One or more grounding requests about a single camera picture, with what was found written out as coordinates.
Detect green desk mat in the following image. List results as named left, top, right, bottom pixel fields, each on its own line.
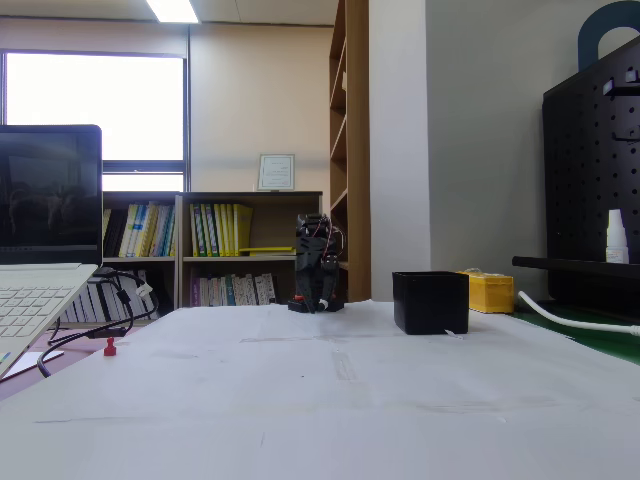
left=507, top=298, right=640, bottom=369

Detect window with dark frame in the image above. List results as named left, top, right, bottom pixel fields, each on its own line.
left=0, top=48, right=191, bottom=192

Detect framed white certificate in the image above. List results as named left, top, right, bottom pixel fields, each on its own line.
left=257, top=153, right=296, bottom=193

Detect low bookshelf wide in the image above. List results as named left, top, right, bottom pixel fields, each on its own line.
left=177, top=191, right=324, bottom=309

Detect black pegboard shelf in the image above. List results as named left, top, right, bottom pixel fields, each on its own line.
left=512, top=255, right=640, bottom=281

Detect ceiling light panel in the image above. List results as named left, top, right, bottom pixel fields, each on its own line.
left=145, top=0, right=200, bottom=24

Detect white laptop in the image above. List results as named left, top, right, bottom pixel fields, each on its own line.
left=0, top=124, right=104, bottom=382

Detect black square container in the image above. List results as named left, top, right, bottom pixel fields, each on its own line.
left=391, top=270, right=470, bottom=336

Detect black pegboard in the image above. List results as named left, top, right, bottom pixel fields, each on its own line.
left=542, top=34, right=640, bottom=304

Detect white plastic bottle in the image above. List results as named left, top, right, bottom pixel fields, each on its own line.
left=605, top=209, right=630, bottom=265

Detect yellow cardboard box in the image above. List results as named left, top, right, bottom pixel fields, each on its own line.
left=457, top=268, right=515, bottom=315

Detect tall wooden bookshelf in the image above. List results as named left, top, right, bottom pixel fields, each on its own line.
left=328, top=0, right=371, bottom=304

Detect white taped paper cover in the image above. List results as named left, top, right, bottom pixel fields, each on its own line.
left=0, top=298, right=640, bottom=480

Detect white paper card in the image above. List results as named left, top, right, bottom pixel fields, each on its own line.
left=4, top=349, right=66, bottom=377

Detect yellow flat book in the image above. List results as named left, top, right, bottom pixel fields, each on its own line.
left=238, top=245, right=299, bottom=257

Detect black laptop cable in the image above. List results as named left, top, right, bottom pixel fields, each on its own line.
left=47, top=269, right=161, bottom=346
left=37, top=327, right=126, bottom=380

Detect white power cable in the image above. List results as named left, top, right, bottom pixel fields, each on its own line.
left=517, top=290, right=640, bottom=338

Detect teal arch board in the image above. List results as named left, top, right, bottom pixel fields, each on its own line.
left=577, top=0, right=640, bottom=71

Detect low bookshelf narrow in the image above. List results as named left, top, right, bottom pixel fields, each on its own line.
left=102, top=191, right=182, bottom=321

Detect yellow upright book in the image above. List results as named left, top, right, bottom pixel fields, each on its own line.
left=233, top=203, right=254, bottom=257

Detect black robot base orange clamps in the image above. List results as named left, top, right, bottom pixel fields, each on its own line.
left=287, top=293, right=346, bottom=315

